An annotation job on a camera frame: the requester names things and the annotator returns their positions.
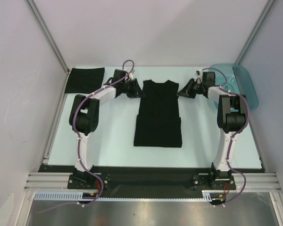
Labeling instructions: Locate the aluminium frame rail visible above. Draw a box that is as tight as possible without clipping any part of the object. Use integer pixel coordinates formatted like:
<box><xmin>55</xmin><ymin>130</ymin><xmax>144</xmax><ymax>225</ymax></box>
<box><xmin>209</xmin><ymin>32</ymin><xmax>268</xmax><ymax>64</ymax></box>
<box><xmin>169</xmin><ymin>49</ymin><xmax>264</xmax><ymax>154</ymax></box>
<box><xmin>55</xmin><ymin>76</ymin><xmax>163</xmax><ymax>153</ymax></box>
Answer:
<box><xmin>24</xmin><ymin>172</ymin><xmax>282</xmax><ymax>193</ymax></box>

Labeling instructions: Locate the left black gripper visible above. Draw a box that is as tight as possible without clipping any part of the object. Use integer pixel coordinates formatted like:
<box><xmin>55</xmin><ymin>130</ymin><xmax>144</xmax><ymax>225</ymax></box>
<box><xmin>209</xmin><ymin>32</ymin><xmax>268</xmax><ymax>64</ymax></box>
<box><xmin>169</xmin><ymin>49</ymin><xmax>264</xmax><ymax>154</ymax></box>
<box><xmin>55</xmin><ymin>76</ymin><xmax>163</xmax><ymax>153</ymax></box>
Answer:
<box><xmin>120</xmin><ymin>78</ymin><xmax>145</xmax><ymax>98</ymax></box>

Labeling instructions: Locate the folded black t shirt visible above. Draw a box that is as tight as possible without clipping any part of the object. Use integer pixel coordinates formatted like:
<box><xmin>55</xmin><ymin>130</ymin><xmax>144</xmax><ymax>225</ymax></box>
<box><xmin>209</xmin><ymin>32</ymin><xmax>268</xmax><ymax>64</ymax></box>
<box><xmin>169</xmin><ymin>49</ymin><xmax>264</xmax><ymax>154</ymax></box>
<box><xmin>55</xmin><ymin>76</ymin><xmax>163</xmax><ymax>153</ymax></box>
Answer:
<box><xmin>65</xmin><ymin>67</ymin><xmax>105</xmax><ymax>94</ymax></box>

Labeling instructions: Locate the right aluminium corner post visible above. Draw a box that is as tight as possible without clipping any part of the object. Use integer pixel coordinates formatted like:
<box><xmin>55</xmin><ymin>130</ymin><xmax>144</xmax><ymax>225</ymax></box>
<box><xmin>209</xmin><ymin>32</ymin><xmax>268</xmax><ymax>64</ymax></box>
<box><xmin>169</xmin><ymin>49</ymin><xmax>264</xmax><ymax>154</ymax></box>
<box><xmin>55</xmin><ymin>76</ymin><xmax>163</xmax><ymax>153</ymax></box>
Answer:
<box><xmin>235</xmin><ymin>0</ymin><xmax>277</xmax><ymax>65</ymax></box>

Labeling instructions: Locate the purple cable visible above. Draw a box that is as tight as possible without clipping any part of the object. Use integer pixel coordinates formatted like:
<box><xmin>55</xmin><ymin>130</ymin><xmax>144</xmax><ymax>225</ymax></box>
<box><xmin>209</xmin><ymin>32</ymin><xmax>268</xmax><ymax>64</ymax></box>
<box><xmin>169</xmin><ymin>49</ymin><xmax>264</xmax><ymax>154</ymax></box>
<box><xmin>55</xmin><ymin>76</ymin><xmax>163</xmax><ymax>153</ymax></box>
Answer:
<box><xmin>35</xmin><ymin>60</ymin><xmax>135</xmax><ymax>212</ymax></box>
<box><xmin>195</xmin><ymin>67</ymin><xmax>252</xmax><ymax>208</ymax></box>

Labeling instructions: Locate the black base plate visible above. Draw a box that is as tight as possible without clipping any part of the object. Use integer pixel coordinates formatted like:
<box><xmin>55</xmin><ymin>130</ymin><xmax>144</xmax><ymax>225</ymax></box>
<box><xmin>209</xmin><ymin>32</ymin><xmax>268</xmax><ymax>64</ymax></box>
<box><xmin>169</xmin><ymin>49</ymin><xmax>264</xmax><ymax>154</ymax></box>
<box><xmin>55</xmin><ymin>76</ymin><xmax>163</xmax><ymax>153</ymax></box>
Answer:
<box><xmin>37</xmin><ymin>166</ymin><xmax>266</xmax><ymax>198</ymax></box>

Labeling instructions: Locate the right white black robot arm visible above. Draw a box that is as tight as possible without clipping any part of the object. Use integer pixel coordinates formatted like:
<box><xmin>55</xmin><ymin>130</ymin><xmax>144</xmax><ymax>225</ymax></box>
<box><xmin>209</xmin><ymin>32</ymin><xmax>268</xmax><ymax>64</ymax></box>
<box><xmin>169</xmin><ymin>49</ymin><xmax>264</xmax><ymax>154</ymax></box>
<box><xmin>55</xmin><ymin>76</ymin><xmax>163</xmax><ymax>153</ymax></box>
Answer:
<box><xmin>177</xmin><ymin>68</ymin><xmax>250</xmax><ymax>190</ymax></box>

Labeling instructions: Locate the left aluminium corner post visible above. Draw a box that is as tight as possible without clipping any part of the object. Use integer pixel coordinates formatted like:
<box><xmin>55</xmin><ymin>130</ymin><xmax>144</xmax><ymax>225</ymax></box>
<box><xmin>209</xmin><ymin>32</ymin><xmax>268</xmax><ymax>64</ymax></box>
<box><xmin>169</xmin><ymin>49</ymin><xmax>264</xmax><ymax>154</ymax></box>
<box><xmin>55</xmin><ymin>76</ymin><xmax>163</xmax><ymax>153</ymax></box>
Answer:
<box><xmin>25</xmin><ymin>0</ymin><xmax>69</xmax><ymax>74</ymax></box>

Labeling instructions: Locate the white slotted cable duct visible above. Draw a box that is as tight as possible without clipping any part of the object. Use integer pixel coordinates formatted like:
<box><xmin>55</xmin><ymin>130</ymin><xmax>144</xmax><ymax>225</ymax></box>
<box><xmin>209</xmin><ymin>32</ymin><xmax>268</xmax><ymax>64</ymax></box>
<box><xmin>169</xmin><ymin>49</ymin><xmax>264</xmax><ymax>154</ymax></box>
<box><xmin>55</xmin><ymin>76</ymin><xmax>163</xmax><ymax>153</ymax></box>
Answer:
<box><xmin>34</xmin><ymin>192</ymin><xmax>101</xmax><ymax>201</ymax></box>

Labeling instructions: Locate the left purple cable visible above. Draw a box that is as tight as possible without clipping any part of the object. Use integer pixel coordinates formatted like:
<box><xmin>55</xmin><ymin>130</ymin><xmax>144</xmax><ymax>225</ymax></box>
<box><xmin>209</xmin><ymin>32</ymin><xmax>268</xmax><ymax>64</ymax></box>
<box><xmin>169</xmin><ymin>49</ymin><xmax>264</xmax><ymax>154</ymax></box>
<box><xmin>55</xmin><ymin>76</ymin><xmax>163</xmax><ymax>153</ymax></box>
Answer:
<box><xmin>35</xmin><ymin>60</ymin><xmax>135</xmax><ymax>212</ymax></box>

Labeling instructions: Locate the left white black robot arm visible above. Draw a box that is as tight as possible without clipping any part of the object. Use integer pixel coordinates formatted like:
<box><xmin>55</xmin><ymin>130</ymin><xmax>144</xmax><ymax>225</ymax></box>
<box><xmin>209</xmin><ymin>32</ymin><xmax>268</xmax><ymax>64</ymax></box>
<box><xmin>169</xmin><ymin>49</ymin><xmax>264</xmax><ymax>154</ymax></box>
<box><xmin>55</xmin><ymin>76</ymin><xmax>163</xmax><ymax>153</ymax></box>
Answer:
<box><xmin>67</xmin><ymin>68</ymin><xmax>145</xmax><ymax>190</ymax></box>

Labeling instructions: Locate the black t shirt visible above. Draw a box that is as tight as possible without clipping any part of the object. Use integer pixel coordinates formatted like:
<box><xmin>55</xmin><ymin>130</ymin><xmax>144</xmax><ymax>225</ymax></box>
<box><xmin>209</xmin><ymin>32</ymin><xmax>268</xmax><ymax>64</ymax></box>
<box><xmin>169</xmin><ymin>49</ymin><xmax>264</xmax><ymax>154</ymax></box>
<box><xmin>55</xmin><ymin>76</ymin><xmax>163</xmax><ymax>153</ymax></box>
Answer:
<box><xmin>65</xmin><ymin>67</ymin><xmax>105</xmax><ymax>94</ymax></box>
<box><xmin>133</xmin><ymin>80</ymin><xmax>183</xmax><ymax>148</ymax></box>

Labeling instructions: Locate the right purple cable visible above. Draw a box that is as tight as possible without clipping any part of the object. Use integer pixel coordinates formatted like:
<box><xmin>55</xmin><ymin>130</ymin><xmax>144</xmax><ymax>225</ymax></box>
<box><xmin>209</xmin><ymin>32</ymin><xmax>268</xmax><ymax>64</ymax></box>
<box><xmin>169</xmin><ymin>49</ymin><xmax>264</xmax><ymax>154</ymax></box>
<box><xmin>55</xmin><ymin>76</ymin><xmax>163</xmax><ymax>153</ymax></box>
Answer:
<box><xmin>195</xmin><ymin>67</ymin><xmax>252</xmax><ymax>208</ymax></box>

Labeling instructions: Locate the aluminium corner post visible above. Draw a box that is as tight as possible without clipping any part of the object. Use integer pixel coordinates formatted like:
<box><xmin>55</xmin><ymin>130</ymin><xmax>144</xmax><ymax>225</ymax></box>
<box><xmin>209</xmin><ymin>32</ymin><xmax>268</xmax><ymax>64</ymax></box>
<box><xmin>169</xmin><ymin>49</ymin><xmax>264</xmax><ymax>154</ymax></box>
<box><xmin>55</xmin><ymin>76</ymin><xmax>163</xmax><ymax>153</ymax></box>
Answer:
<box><xmin>235</xmin><ymin>0</ymin><xmax>277</xmax><ymax>65</ymax></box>
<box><xmin>25</xmin><ymin>0</ymin><xmax>69</xmax><ymax>74</ymax></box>

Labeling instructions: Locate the teal transparent plastic bin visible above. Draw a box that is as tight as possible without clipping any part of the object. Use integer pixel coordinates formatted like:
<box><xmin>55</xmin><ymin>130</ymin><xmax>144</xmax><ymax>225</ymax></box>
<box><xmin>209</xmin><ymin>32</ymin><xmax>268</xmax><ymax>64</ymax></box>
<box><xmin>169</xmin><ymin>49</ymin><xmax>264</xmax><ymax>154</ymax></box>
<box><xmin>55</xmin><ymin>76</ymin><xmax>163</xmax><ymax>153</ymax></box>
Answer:
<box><xmin>208</xmin><ymin>64</ymin><xmax>258</xmax><ymax>111</ymax></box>

